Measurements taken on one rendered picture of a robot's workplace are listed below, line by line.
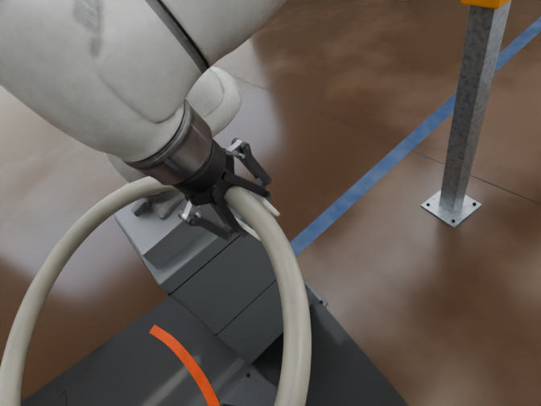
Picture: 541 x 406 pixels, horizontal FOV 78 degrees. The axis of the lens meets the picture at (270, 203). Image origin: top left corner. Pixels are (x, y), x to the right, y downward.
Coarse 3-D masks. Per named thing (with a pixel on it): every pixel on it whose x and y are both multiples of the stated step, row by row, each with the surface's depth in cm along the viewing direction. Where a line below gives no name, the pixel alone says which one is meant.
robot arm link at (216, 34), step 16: (160, 0) 24; (176, 0) 24; (192, 0) 24; (208, 0) 24; (224, 0) 25; (240, 0) 25; (256, 0) 26; (272, 0) 27; (176, 16) 24; (192, 16) 25; (208, 16) 25; (224, 16) 26; (240, 16) 26; (256, 16) 27; (192, 32) 25; (208, 32) 26; (224, 32) 27; (240, 32) 28; (208, 48) 27; (224, 48) 28; (208, 64) 29
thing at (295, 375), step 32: (128, 192) 54; (160, 192) 54; (96, 224) 56; (256, 224) 42; (64, 256) 56; (288, 256) 39; (32, 288) 54; (288, 288) 37; (32, 320) 53; (288, 320) 36; (288, 352) 34; (0, 384) 48; (288, 384) 33
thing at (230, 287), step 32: (224, 224) 99; (192, 256) 95; (224, 256) 102; (256, 256) 113; (192, 288) 100; (224, 288) 110; (256, 288) 122; (224, 320) 119; (256, 320) 133; (256, 352) 147
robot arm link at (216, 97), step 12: (204, 72) 83; (216, 72) 89; (204, 84) 83; (216, 84) 86; (228, 84) 88; (192, 96) 82; (204, 96) 84; (216, 96) 86; (228, 96) 89; (240, 96) 93; (204, 108) 86; (216, 108) 88; (228, 108) 90; (204, 120) 88; (216, 120) 89; (228, 120) 93; (216, 132) 93
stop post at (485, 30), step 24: (480, 0) 97; (504, 0) 94; (480, 24) 103; (504, 24) 104; (480, 48) 108; (480, 72) 113; (456, 96) 126; (480, 96) 120; (456, 120) 132; (480, 120) 131; (456, 144) 140; (456, 168) 148; (456, 192) 157; (456, 216) 167
